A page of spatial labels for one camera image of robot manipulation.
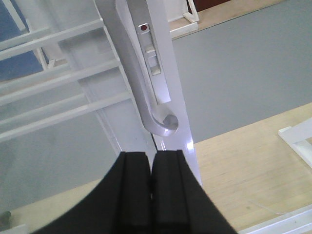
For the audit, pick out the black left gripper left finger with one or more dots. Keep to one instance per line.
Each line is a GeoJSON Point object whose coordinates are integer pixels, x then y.
{"type": "Point", "coordinates": [119, 204]}

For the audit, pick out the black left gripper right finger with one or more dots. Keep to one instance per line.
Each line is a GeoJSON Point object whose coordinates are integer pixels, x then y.
{"type": "Point", "coordinates": [180, 205]}

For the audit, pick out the white framed sliding glass door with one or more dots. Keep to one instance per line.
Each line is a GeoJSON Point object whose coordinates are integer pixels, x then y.
{"type": "Point", "coordinates": [67, 109]}

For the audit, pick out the grey door handle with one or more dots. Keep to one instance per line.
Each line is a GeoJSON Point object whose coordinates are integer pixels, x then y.
{"type": "Point", "coordinates": [138, 50]}

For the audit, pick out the light wooden base board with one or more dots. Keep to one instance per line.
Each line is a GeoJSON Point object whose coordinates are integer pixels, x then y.
{"type": "Point", "coordinates": [252, 175]}

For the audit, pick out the white triangular support bracket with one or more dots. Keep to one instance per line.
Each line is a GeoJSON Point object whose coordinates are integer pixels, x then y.
{"type": "Point", "coordinates": [296, 137]}

